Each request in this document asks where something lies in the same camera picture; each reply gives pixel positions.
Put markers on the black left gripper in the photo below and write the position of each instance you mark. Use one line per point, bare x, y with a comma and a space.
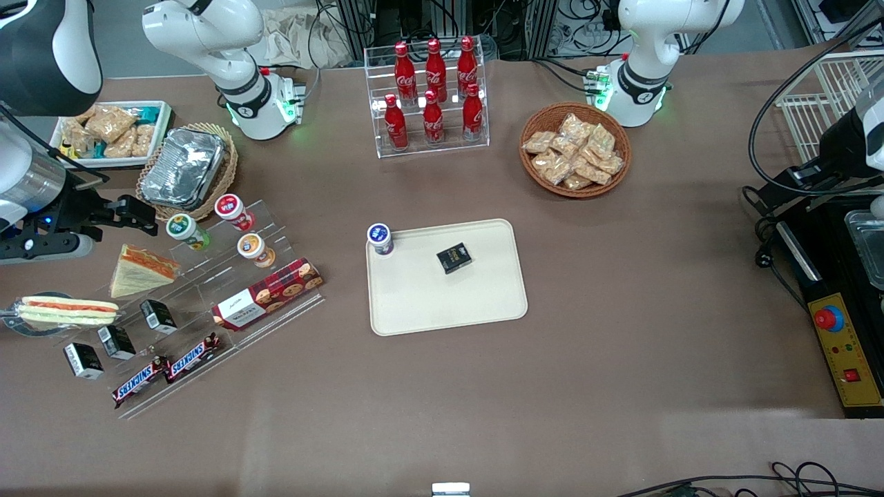
833, 153

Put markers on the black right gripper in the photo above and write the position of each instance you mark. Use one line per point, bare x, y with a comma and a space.
77, 209

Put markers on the triangular sandwich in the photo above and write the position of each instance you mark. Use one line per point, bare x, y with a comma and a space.
135, 273

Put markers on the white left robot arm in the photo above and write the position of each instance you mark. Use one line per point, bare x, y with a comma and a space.
649, 62

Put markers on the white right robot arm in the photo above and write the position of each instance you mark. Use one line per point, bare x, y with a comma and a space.
207, 34

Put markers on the long hot dog sandwich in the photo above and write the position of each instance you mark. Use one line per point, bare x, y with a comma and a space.
69, 310

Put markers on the beige plastic tray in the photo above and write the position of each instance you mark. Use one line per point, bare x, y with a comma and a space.
449, 304

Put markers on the green lid yogurt cup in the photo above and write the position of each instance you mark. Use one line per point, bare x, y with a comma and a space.
181, 226

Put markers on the black appliance base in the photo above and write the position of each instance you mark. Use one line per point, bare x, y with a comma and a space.
822, 235

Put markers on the aluminium foil container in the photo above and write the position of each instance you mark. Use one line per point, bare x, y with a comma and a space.
183, 169

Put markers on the clear bagged snack pack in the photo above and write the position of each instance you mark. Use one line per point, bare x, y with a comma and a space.
77, 138
565, 147
539, 142
591, 171
611, 164
577, 182
85, 113
109, 123
121, 145
552, 168
574, 128
143, 140
601, 140

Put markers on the stainless steel pan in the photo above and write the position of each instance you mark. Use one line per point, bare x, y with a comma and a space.
870, 248

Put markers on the small yellow packet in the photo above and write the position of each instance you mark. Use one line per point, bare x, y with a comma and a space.
67, 149

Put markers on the white rectangular bin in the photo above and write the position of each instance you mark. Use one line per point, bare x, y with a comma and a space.
164, 128

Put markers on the clear acrylic tiered display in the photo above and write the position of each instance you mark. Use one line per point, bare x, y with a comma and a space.
207, 273

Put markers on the red lid yogurt cup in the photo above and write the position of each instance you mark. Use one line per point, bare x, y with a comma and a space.
229, 206

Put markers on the teal snack packet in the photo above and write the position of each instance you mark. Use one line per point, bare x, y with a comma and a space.
146, 112

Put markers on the small black box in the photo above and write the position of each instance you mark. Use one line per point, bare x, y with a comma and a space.
116, 342
159, 316
454, 257
83, 360

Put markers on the oval wicker basket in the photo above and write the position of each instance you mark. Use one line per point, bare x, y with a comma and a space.
232, 166

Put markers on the orange lid yogurt cup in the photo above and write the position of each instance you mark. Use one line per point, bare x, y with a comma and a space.
251, 245

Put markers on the snickers chocolate bar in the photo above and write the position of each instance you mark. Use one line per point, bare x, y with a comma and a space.
140, 382
193, 357

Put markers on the red plaid cookie box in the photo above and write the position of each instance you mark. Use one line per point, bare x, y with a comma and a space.
269, 293

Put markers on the yellow control box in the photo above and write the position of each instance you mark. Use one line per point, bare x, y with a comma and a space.
853, 386

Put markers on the crumpled beige cloth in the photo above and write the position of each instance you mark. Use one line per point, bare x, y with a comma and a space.
297, 38

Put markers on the blue lid yogurt cup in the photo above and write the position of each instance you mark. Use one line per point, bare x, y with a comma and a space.
379, 235

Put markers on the red coca-cola bottle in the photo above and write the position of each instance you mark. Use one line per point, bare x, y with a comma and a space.
433, 122
473, 115
467, 65
404, 72
396, 125
435, 69

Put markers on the round wicker basket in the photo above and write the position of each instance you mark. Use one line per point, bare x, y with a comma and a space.
551, 113

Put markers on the clear acrylic bottle rack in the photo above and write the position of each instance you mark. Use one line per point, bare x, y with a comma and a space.
449, 150

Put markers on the black equipment rack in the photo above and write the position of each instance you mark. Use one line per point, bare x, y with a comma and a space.
414, 21

